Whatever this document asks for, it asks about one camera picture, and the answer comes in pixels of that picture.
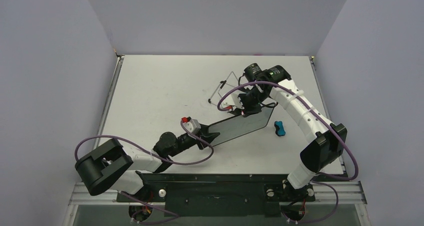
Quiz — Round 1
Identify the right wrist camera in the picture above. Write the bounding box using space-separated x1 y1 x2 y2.
223 93 244 112

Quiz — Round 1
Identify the aluminium frame rail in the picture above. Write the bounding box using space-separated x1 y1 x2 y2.
67 181 368 206

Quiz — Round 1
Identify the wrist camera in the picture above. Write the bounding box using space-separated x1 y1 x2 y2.
223 93 244 112
181 117 201 135

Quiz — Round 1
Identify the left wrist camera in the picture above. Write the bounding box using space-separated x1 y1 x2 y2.
181 117 201 135

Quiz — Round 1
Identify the small black-framed whiteboard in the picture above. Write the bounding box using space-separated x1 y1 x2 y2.
207 107 274 146

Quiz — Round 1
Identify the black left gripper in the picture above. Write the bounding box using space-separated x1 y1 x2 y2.
168 124 220 157

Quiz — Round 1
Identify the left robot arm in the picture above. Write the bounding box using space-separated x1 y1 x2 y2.
74 131 220 201

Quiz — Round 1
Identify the wire whiteboard stand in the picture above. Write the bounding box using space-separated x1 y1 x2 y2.
207 71 242 116

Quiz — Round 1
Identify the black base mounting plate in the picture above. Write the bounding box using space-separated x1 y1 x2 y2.
113 172 336 220

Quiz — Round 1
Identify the blue whiteboard eraser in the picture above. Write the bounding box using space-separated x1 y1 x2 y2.
274 121 286 137

